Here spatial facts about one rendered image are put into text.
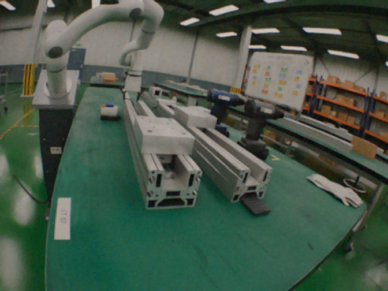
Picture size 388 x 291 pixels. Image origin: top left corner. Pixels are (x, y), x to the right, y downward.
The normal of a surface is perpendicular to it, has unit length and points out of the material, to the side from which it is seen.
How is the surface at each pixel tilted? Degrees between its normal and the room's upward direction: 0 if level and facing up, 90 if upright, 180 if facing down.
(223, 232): 0
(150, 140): 90
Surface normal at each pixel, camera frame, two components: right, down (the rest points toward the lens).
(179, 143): 0.37, 0.36
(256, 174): -0.91, -0.05
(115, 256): 0.19, -0.93
